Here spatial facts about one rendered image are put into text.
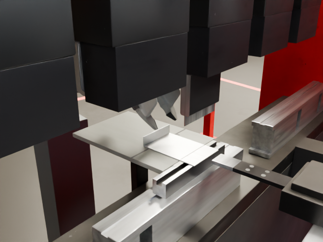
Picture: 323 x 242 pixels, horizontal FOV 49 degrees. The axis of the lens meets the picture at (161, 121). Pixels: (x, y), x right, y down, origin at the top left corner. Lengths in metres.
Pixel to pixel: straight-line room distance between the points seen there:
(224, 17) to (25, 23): 0.35
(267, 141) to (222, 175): 0.27
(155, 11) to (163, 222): 0.35
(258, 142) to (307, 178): 0.41
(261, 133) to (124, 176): 1.69
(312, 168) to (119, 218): 0.32
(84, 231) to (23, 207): 1.69
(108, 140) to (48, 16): 0.46
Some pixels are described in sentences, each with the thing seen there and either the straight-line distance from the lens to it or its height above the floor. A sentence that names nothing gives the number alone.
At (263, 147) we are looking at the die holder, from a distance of 1.00.
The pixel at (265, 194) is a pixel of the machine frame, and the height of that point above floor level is 0.82.
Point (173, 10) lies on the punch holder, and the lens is 0.49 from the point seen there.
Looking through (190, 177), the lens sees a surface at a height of 0.98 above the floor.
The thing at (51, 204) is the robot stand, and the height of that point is 0.40.
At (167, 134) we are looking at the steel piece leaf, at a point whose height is 1.00.
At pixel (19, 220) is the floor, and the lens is 2.30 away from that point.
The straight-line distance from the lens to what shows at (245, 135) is 1.11.
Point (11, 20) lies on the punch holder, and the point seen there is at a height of 1.29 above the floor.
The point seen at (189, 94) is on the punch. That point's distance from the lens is 0.61.
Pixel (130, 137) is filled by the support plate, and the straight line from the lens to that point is 0.78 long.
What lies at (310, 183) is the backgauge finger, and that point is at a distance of 0.60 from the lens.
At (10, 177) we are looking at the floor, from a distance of 2.75.
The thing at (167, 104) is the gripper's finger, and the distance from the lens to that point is 0.75.
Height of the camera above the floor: 1.33
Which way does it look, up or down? 23 degrees down
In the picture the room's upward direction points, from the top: straight up
